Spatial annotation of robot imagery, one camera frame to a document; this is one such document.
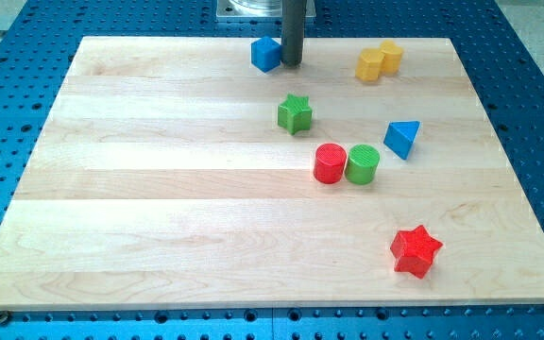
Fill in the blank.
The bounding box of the blue triangular prism block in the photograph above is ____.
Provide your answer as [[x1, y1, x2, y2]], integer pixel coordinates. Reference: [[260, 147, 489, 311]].
[[383, 121, 420, 160]]

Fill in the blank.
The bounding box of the red cylinder block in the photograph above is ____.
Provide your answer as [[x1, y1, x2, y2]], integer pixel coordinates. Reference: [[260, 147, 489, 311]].
[[313, 144, 347, 184]]

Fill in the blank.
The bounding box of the green cylinder block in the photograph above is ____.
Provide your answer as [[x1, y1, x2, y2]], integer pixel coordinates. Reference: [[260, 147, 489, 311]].
[[345, 144, 381, 185]]

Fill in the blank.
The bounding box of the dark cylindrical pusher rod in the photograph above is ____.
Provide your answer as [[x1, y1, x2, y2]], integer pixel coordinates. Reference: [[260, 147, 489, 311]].
[[280, 0, 307, 68]]

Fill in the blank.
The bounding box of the green star block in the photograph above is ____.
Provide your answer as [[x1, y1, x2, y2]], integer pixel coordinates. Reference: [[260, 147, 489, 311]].
[[277, 93, 313, 135]]

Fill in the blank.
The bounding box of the blue perforated metal table plate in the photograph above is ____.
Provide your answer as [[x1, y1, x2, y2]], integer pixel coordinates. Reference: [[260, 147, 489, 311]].
[[0, 1, 544, 339]]

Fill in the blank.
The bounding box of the red star block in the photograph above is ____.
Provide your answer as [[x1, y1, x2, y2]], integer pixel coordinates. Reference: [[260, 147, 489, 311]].
[[390, 225, 443, 279]]

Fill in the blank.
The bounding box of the light wooden board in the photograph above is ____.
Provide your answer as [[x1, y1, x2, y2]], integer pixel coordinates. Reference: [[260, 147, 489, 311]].
[[0, 37, 544, 311]]

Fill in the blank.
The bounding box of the blue wooden cube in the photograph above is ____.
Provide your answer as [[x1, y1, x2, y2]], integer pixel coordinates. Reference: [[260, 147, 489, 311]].
[[250, 36, 281, 73]]

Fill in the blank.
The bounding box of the yellow hexagon block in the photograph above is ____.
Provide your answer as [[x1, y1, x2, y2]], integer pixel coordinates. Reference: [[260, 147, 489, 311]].
[[355, 48, 384, 82]]

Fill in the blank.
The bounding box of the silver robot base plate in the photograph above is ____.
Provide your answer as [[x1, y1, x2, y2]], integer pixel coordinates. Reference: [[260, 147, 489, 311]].
[[215, 0, 316, 20]]

